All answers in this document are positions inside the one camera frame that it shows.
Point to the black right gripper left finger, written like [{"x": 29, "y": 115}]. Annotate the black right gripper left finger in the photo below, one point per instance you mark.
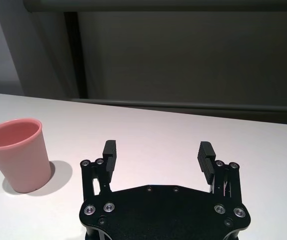
[{"x": 109, "y": 152}]

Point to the pink plastic cup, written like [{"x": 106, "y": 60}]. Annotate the pink plastic cup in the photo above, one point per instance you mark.
[{"x": 21, "y": 162}]

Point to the dark vertical frame post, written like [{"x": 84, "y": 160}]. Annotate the dark vertical frame post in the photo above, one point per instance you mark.
[{"x": 71, "y": 50}]

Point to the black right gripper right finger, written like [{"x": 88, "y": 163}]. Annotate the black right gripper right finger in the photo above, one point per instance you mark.
[{"x": 206, "y": 155}]

